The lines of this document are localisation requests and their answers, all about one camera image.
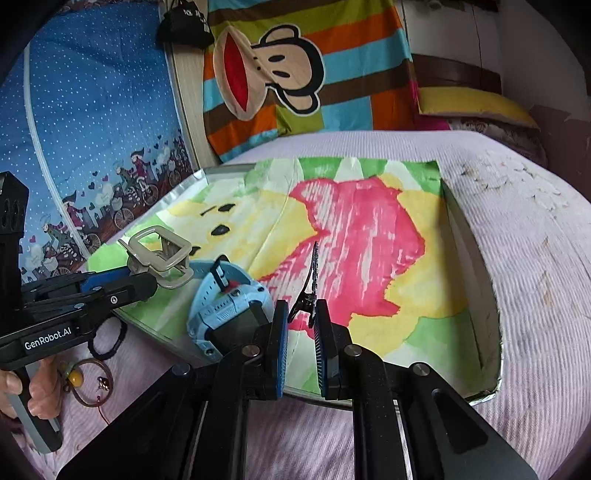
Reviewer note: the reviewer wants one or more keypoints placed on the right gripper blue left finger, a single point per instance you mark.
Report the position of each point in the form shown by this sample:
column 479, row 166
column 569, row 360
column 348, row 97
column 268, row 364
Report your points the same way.
column 191, row 422

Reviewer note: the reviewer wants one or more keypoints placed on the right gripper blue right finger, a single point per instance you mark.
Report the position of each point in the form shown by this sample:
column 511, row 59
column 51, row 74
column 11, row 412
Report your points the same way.
column 408, row 422

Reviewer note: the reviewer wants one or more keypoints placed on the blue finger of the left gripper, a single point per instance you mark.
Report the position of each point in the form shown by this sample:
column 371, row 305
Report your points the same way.
column 100, row 301
column 100, row 279

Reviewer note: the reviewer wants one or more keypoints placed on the beige hair claw clip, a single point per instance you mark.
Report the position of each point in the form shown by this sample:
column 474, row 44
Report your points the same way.
column 169, row 265

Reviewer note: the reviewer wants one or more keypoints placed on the light blue wrist watch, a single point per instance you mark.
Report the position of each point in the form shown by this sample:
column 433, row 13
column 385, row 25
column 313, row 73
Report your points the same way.
column 228, row 306

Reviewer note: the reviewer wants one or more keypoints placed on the black alligator hair clip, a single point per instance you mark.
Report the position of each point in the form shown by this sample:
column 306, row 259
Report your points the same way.
column 307, row 299

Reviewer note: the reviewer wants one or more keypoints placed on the person's left hand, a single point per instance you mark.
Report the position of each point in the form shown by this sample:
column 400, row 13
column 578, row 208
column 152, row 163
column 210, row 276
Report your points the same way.
column 45, row 390

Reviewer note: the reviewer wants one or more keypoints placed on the grey metal tray box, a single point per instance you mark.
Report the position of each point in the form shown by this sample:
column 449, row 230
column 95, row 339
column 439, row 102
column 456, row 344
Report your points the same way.
column 295, row 276

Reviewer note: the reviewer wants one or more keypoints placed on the blue fabric wardrobe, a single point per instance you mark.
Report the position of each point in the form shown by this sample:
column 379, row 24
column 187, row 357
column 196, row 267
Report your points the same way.
column 89, row 126

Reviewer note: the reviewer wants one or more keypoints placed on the colourful cartoon paper liner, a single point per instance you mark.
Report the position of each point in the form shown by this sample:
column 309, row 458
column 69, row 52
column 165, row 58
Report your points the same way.
column 332, row 267

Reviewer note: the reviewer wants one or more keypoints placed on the pink bed sheet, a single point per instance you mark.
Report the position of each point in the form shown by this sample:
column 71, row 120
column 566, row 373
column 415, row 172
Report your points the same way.
column 441, row 247

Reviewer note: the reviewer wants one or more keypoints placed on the black hanging bag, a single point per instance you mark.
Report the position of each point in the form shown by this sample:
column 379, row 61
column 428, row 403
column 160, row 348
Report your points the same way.
column 184, row 24

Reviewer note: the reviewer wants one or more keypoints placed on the striped monkey cartoon blanket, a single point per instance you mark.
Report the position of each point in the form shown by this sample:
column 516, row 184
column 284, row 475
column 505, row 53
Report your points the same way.
column 285, row 68

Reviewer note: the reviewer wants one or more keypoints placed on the yellow pillow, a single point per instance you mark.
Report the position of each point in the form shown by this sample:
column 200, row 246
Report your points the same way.
column 464, row 102

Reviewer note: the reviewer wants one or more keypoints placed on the dark wooden headboard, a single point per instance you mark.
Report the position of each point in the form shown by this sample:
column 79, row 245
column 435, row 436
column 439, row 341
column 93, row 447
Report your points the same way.
column 434, row 71

